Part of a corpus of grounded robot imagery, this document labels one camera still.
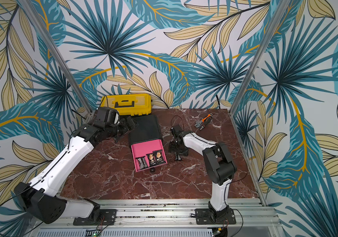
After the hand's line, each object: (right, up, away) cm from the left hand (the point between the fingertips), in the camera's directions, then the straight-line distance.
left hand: (133, 129), depth 75 cm
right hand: (+22, -14, +20) cm, 33 cm away
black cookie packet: (+4, -18, +5) cm, 19 cm away
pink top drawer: (+3, -11, +8) cm, 14 cm away
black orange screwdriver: (+46, +6, +38) cm, 60 cm away
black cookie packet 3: (+13, -15, +7) cm, 21 cm away
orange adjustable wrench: (+42, +3, +35) cm, 55 cm away
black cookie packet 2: (+9, -16, +5) cm, 19 cm away
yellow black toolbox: (-10, +17, +27) cm, 34 cm away
